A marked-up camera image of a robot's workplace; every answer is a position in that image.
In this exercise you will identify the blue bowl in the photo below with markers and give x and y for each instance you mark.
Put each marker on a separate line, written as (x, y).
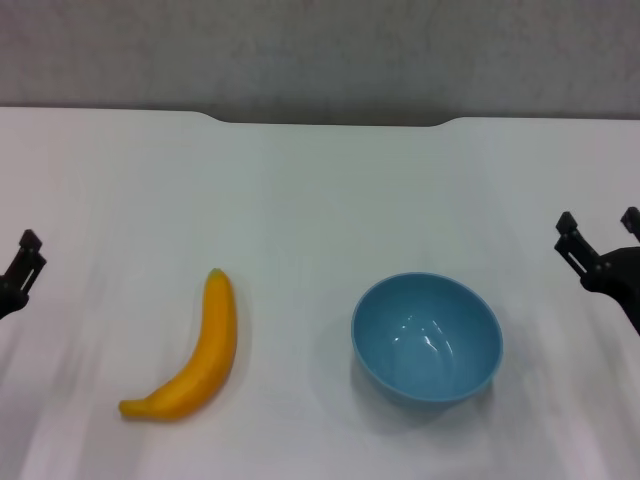
(425, 340)

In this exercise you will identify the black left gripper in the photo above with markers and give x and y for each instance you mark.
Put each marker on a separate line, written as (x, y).
(10, 300)

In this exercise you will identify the yellow banana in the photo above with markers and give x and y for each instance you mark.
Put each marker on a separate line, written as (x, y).
(210, 350)

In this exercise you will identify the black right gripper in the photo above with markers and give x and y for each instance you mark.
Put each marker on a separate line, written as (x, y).
(620, 272)

